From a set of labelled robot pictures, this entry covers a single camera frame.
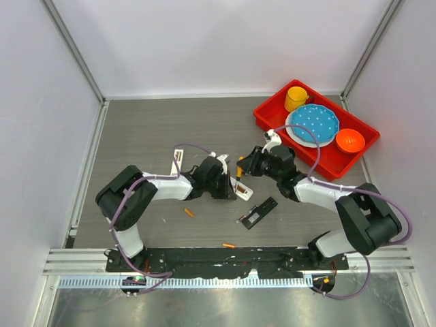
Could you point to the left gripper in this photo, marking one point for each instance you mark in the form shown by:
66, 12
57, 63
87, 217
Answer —
226, 191

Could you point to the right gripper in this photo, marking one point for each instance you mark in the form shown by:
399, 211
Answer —
250, 163

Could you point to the orange handle screwdriver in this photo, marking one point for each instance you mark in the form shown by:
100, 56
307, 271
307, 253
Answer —
239, 173

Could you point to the black battery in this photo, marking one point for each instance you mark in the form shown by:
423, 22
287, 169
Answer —
240, 219
253, 209

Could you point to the black remote control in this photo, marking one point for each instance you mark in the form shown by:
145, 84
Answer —
262, 211

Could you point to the white remote with orange batteries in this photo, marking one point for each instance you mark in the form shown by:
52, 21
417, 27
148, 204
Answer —
177, 162

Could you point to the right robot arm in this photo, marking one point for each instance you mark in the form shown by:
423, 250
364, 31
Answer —
367, 221

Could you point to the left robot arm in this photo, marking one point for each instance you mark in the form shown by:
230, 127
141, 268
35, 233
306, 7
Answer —
124, 200

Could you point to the white grey plate underneath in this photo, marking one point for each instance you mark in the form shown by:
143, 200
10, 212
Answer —
291, 131

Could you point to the red plastic tray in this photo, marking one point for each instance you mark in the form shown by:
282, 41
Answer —
334, 163

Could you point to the yellow cup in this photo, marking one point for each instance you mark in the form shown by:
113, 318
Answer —
295, 98

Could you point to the blue polka dot plate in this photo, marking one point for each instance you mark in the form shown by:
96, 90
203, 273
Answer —
321, 121

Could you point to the orange bowl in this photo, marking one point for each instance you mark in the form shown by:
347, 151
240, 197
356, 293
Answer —
350, 141

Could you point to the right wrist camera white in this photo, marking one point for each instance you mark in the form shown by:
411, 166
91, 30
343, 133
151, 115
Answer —
272, 140

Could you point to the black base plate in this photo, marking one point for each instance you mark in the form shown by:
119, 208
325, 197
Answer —
223, 263

